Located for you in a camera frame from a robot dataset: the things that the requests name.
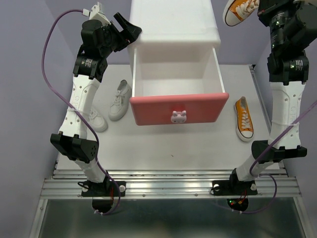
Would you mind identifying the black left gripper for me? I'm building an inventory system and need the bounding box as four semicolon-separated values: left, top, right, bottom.
100;14;141;57

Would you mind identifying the dark pink drawer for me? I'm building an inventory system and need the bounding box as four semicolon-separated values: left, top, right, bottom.
130;49;229;126

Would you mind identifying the pink bunny knob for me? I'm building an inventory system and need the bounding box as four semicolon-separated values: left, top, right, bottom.
170;111;187;123

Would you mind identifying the orange sneaker one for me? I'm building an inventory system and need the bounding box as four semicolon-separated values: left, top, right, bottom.
223;0;260;27
234;96;254;142

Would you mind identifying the white sneaker near arm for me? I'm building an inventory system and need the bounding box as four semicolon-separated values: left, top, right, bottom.
89;107;108;132

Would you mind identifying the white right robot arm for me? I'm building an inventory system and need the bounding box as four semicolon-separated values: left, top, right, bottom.
223;0;317;193

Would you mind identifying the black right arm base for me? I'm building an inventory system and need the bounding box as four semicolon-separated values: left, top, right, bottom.
210;180;258;212

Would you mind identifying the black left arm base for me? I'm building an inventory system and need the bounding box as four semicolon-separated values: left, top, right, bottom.
77;178;126;216

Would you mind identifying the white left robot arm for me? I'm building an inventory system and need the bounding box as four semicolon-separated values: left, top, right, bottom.
50;12;142;195

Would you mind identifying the white shoe cabinet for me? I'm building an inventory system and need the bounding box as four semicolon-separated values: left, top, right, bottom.
128;0;220;79

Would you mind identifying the white sneaker near cabinet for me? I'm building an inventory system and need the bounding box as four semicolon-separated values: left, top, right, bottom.
108;80;132;121

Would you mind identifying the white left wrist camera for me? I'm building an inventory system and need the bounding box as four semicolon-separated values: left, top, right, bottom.
82;2;110;26

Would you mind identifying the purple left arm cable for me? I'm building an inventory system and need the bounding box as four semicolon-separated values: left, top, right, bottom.
41;8;122;216

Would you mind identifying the aluminium rail frame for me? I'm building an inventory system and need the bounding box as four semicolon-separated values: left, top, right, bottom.
30;65;316;238

